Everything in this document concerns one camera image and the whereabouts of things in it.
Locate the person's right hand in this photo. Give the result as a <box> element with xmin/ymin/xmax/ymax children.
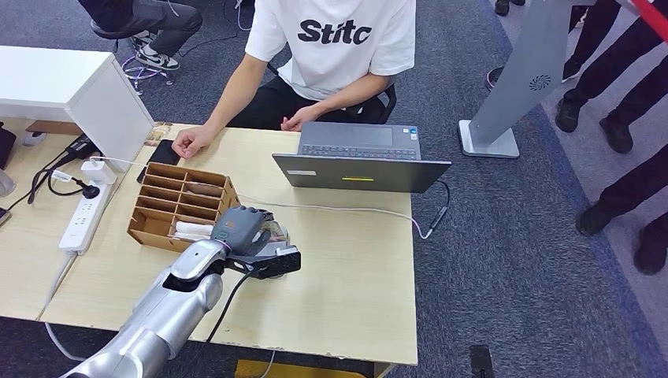
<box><xmin>172</xmin><ymin>124</ymin><xmax>217</xmax><ymax>160</ymax></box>

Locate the person's left hand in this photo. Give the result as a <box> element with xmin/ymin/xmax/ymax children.
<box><xmin>280</xmin><ymin>106</ymin><xmax>324</xmax><ymax>132</ymax></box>

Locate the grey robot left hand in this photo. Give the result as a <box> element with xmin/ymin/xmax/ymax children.
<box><xmin>211</xmin><ymin>205</ymin><xmax>290</xmax><ymax>257</ymax></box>

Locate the person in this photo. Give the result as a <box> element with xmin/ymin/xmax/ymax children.
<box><xmin>485</xmin><ymin>0</ymin><xmax>623</xmax><ymax>91</ymax></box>
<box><xmin>172</xmin><ymin>0</ymin><xmax>417</xmax><ymax>160</ymax></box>
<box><xmin>78</xmin><ymin>0</ymin><xmax>203</xmax><ymax>72</ymax></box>
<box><xmin>575</xmin><ymin>146</ymin><xmax>668</xmax><ymax>276</ymax></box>
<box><xmin>494</xmin><ymin>0</ymin><xmax>527</xmax><ymax>17</ymax></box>
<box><xmin>555</xmin><ymin>20</ymin><xmax>668</xmax><ymax>155</ymax></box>

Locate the black smartphone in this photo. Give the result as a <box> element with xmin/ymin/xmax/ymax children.
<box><xmin>136</xmin><ymin>139</ymin><xmax>182</xmax><ymax>183</ymax></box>

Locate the cardboard compartment organizer box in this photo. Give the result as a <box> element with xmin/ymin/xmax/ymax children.
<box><xmin>127</xmin><ymin>161</ymin><xmax>242</xmax><ymax>254</ymax></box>

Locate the dark grey laptop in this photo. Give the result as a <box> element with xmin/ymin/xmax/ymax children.
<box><xmin>272</xmin><ymin>121</ymin><xmax>453</xmax><ymax>195</ymax></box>

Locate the chrome base stool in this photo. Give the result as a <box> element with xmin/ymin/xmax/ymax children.
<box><xmin>89</xmin><ymin>20</ymin><xmax>174</xmax><ymax>97</ymax></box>

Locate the black power adapter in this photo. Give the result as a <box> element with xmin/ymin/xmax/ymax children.
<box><xmin>63</xmin><ymin>134</ymin><xmax>100</xmax><ymax>161</ymax></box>

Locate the white power strip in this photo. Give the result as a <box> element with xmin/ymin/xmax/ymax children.
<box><xmin>58</xmin><ymin>182</ymin><xmax>113</xmax><ymax>257</ymax></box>

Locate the wooden board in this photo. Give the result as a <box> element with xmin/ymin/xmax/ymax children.
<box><xmin>26</xmin><ymin>120</ymin><xmax>84</xmax><ymax>135</ymax></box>

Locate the yellow object under desk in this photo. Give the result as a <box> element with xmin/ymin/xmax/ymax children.
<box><xmin>235</xmin><ymin>358</ymin><xmax>369</xmax><ymax>378</ymax></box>

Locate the white cabinet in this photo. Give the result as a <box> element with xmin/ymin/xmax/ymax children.
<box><xmin>0</xmin><ymin>45</ymin><xmax>156</xmax><ymax>173</ymax></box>

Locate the black flat object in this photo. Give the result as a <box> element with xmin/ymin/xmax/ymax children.
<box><xmin>0</xmin><ymin>122</ymin><xmax>17</xmax><ymax>171</ymax></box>

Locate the grey kiosk stand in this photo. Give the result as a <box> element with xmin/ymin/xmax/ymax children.
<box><xmin>458</xmin><ymin>0</ymin><xmax>575</xmax><ymax>159</ymax></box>

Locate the black floor object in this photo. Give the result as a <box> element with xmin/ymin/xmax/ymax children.
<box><xmin>469</xmin><ymin>344</ymin><xmax>495</xmax><ymax>378</ymax></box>

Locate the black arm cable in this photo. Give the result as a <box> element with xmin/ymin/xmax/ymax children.
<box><xmin>195</xmin><ymin>271</ymin><xmax>255</xmax><ymax>366</ymax></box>

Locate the thin white charger cable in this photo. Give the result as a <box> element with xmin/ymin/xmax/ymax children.
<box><xmin>89</xmin><ymin>155</ymin><xmax>434</xmax><ymax>241</ymax></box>

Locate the black floor cable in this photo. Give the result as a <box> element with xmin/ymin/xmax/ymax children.
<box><xmin>177</xmin><ymin>31</ymin><xmax>240</xmax><ymax>57</ymax></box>

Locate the black cable with plug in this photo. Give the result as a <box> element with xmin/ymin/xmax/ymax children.
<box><xmin>27</xmin><ymin>156</ymin><xmax>101</xmax><ymax>206</ymax></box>

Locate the white floor cable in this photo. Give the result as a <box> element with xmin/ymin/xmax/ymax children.
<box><xmin>236</xmin><ymin>0</ymin><xmax>253</xmax><ymax>32</ymax></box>

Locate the black laptop adapter cable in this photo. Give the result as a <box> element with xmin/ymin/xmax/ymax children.
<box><xmin>429</xmin><ymin>180</ymin><xmax>451</xmax><ymax>233</ymax></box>

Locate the white power strip cable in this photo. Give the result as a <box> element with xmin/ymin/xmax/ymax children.
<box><xmin>44</xmin><ymin>253</ymin><xmax>87</xmax><ymax>362</ymax></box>

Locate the red strap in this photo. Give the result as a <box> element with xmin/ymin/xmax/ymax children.
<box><xmin>629</xmin><ymin>0</ymin><xmax>668</xmax><ymax>43</ymax></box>

